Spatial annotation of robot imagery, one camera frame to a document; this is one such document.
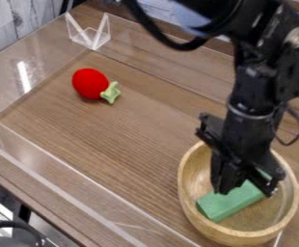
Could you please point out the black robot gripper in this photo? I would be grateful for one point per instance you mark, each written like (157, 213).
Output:
(240, 140)

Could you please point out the green rectangular block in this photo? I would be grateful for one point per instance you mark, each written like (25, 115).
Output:
(216, 207)

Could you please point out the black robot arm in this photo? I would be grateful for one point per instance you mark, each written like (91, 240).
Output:
(263, 30)

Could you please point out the brown wooden bowl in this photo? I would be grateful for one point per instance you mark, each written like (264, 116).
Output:
(241, 219)

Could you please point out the red plush strawberry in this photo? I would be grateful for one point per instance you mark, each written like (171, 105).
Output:
(92, 85)

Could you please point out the clear acrylic tray wall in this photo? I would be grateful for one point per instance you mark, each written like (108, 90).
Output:
(103, 220)

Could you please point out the clear acrylic corner bracket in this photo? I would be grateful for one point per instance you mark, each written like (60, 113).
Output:
(89, 37)

